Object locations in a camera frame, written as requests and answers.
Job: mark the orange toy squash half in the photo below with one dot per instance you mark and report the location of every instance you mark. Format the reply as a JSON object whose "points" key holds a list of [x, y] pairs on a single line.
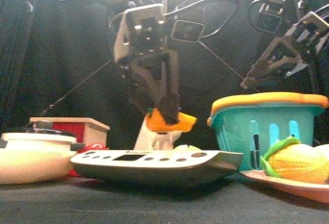
{"points": [[168, 123]]}

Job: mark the teal basket with orange rim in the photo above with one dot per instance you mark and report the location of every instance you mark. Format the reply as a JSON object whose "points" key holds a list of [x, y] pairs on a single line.
{"points": [[265, 122]]}

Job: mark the white toy stand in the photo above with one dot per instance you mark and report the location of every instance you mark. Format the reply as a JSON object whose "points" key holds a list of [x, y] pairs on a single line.
{"points": [[150, 139]]}

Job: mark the pale yellow toy piece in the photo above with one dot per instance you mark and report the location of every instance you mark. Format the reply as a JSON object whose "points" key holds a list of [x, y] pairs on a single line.
{"points": [[187, 147]]}

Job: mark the wooden box with red panel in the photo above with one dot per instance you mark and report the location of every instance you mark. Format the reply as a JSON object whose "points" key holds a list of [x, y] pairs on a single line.
{"points": [[86, 130]]}

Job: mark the grey toy kitchen scale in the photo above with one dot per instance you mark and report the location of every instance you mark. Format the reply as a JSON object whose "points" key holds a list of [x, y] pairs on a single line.
{"points": [[157, 167]]}

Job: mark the pale round toy food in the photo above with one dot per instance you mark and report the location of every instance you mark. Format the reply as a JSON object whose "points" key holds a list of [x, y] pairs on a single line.
{"points": [[323, 151]]}

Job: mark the yellow toy corn green husk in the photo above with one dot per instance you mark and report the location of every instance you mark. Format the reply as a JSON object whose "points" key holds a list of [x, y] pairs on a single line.
{"points": [[296, 162]]}

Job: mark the dark pot lid with knob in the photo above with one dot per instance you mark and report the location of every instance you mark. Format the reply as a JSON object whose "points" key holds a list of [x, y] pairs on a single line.
{"points": [[41, 129]]}

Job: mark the white toy pot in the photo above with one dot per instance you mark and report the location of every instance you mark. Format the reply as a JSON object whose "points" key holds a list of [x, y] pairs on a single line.
{"points": [[37, 159]]}

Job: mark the pink plate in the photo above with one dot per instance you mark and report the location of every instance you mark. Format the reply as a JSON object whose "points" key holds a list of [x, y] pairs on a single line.
{"points": [[291, 184]]}

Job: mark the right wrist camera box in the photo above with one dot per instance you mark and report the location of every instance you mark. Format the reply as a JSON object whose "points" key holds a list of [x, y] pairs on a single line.
{"points": [[268, 20]]}

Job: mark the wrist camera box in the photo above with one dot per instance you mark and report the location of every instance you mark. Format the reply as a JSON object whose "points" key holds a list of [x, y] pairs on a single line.
{"points": [[268, 20], [188, 30]]}

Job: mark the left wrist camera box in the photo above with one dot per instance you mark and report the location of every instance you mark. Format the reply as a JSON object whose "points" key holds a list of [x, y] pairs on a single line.
{"points": [[188, 30]]}

